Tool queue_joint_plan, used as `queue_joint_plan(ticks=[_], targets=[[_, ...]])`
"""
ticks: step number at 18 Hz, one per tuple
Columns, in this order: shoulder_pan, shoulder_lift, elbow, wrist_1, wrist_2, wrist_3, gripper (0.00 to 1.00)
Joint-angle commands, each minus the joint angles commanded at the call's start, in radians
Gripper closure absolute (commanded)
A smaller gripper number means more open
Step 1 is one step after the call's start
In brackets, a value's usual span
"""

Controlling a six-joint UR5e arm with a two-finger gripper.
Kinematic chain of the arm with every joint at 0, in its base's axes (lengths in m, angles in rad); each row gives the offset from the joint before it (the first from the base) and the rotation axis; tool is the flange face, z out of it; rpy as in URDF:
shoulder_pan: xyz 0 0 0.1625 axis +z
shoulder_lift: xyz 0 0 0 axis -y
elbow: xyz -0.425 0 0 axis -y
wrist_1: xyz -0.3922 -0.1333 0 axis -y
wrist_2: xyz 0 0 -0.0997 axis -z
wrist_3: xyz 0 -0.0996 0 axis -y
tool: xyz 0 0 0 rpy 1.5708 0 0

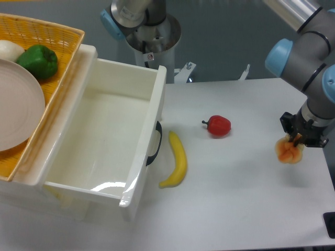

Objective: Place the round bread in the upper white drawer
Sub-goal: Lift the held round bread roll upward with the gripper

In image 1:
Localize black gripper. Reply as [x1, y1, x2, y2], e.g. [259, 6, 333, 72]
[280, 112, 329, 148]

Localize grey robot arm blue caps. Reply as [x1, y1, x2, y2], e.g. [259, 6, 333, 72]
[265, 1, 334, 147]

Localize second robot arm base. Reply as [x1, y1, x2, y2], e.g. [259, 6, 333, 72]
[100, 0, 181, 54]

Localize upper white drawer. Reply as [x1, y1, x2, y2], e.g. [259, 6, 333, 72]
[39, 58, 168, 209]

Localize white drawer cabinet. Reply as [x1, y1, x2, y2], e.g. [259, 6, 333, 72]
[0, 43, 143, 222]

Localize pink round plate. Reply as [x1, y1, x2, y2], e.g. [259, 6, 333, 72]
[1, 60, 45, 151]

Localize red bell pepper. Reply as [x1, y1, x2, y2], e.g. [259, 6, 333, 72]
[202, 115, 231, 138]

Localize black object table edge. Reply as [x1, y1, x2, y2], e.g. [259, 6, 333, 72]
[323, 212, 335, 239]

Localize yellow banana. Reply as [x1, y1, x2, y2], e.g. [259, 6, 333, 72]
[159, 131, 188, 189]

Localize yellow woven basket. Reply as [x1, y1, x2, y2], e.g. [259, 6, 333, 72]
[1, 13, 85, 181]

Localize green bell pepper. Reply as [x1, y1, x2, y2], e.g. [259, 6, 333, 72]
[16, 44, 58, 79]

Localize white onion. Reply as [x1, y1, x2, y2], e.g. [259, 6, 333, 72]
[0, 40, 25, 62]

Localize black drawer handle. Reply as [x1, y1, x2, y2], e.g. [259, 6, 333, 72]
[146, 121, 163, 166]

